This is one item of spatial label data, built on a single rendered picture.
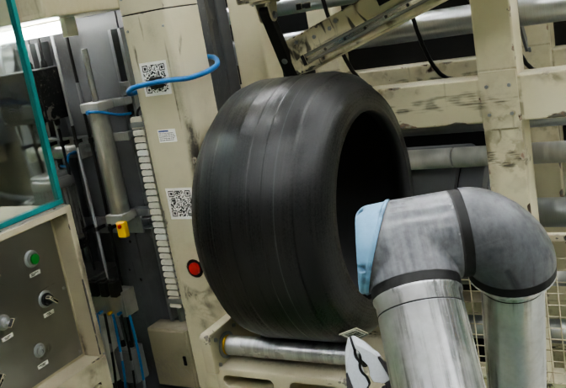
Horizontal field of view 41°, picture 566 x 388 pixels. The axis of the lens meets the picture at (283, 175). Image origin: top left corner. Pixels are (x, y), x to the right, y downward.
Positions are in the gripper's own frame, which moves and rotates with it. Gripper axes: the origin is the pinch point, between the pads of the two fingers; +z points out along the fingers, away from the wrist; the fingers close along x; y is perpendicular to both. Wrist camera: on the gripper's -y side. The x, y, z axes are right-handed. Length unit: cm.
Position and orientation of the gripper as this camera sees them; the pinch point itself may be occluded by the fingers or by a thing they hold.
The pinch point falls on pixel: (352, 343)
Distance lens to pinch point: 126.1
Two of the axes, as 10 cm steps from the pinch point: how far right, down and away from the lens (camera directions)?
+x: 8.3, -5.0, -2.4
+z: -4.2, -8.5, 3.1
